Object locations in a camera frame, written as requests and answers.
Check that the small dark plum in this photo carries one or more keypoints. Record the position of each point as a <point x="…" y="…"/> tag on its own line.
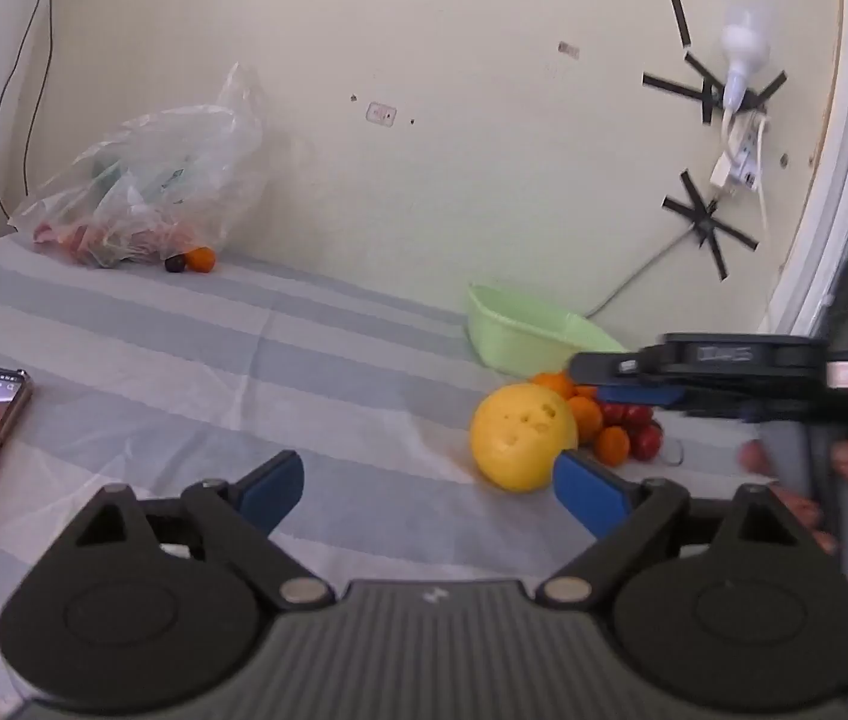
<point x="175" y="264"/>

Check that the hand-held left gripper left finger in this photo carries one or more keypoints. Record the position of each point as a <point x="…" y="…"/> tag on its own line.
<point x="270" y="491"/>

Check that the light green plastic basket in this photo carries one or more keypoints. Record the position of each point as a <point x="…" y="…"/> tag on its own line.
<point x="521" y="334"/>

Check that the small white wall sticker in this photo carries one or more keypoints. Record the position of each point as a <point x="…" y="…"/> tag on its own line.
<point x="380" y="113"/>

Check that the black tape strip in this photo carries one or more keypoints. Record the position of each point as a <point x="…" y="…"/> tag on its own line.
<point x="680" y="15"/>

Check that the black tape cross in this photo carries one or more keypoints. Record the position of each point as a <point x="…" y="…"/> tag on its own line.
<point x="705" y="225"/>
<point x="705" y="90"/>

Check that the striped grey white bedsheet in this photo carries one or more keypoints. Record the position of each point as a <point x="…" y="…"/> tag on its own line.
<point x="206" y="360"/>

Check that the white power strip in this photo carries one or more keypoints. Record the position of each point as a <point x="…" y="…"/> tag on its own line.
<point x="742" y="150"/>

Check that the clear plastic bag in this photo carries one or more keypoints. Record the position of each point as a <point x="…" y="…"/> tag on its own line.
<point x="146" y="187"/>

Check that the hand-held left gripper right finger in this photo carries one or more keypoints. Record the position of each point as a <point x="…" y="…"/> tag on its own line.
<point x="589" y="495"/>

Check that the dark red cherry with stem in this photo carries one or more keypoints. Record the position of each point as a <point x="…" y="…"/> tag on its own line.
<point x="647" y="442"/>

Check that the small orange mandarin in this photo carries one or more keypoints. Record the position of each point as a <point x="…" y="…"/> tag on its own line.
<point x="201" y="259"/>

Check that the large yellow citrus fruit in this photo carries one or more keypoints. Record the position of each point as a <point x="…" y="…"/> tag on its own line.
<point x="518" y="439"/>

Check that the person's right hand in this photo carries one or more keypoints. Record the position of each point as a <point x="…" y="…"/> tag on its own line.
<point x="795" y="502"/>

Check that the white window frame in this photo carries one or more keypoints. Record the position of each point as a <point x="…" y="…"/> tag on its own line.
<point x="836" y="165"/>

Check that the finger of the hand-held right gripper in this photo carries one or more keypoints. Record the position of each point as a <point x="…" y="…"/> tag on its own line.
<point x="638" y="394"/>
<point x="694" y="360"/>

